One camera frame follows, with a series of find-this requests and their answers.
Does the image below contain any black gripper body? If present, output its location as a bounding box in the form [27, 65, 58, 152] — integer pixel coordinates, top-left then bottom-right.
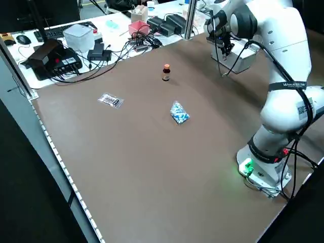
[206, 29, 230, 46]

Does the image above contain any silver aluminium medicine case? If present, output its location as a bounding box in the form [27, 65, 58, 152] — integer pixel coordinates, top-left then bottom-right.
[211, 35, 261, 74]

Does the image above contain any pink open box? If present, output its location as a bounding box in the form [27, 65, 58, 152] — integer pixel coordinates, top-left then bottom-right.
[128, 20, 151, 39]

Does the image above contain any brown cardboard box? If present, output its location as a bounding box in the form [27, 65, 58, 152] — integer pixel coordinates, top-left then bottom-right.
[130, 5, 148, 24]

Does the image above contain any white translucent box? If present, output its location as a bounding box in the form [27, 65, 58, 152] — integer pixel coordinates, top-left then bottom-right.
[62, 24, 95, 54]

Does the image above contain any dark brown device box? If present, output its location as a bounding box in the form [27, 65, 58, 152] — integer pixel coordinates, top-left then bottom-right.
[27, 39, 65, 67]

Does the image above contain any plastic bag with red print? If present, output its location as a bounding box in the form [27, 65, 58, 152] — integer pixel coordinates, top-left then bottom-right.
[187, 4, 212, 26]

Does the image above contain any large black power adapter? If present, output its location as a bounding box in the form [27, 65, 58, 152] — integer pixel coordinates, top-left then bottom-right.
[164, 14, 188, 35]

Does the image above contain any brown bottle with orange cap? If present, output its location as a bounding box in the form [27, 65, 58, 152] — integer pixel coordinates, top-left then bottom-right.
[161, 64, 171, 82]

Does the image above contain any blue white capsule packet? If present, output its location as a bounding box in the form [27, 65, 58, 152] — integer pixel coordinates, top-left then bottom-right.
[169, 100, 191, 125]

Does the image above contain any black usb hub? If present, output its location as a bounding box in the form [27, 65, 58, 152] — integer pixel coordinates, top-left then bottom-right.
[127, 34, 163, 53]

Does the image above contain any clear packet of brown swabs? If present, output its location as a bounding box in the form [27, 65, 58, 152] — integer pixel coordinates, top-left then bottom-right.
[97, 92, 125, 109]

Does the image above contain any black keyboard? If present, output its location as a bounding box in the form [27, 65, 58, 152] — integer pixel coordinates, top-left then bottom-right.
[33, 21, 98, 43]

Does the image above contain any black stand pole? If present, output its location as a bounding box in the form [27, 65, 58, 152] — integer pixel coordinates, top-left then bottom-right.
[26, 0, 50, 45]

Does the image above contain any black computer mouse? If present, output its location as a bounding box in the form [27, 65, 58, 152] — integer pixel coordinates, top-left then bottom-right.
[16, 34, 32, 46]

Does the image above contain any aluminium profile post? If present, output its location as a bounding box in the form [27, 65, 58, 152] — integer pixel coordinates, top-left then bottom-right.
[184, 0, 198, 41]

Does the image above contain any black network switch box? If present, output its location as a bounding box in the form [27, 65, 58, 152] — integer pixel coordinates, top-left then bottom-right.
[19, 48, 84, 81]

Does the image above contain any grey table side rail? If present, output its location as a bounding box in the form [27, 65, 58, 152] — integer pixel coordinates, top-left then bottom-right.
[0, 54, 106, 243]

